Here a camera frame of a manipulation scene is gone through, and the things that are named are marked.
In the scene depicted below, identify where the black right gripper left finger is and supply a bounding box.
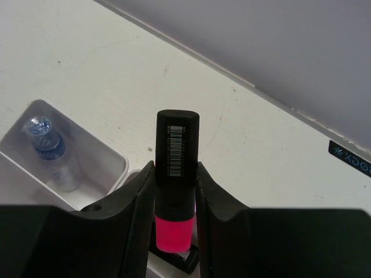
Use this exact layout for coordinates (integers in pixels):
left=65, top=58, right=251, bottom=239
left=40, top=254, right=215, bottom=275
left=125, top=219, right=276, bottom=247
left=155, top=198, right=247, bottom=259
left=1, top=162, right=155, bottom=277

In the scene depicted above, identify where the white left organizer tray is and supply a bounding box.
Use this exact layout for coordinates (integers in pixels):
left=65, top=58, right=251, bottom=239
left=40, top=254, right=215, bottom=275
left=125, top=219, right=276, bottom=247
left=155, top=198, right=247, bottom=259
left=1, top=100, right=129, bottom=211

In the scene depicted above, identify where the black pink highlighter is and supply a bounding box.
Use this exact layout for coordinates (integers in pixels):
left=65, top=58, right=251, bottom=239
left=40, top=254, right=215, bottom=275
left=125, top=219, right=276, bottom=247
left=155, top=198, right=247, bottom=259
left=155, top=109, right=199, bottom=253

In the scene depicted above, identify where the right blue table label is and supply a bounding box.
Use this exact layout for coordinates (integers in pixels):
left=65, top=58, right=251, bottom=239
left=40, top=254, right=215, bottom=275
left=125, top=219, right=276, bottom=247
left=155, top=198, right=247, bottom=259
left=328, top=141, right=371, bottom=177

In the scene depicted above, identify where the white organizer tray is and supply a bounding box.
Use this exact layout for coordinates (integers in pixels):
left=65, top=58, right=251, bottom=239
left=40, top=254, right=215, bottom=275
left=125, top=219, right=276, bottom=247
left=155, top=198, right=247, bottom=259
left=1, top=100, right=129, bottom=211
left=121, top=170, right=203, bottom=278

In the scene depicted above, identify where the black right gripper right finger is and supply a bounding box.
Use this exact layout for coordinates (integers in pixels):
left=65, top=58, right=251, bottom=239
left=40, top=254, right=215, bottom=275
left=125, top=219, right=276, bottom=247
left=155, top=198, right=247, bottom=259
left=196, top=164, right=370, bottom=277

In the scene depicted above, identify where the white right organizer tray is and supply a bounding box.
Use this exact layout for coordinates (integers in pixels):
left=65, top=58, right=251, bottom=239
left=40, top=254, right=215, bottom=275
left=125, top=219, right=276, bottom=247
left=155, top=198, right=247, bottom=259
left=121, top=170, right=203, bottom=278

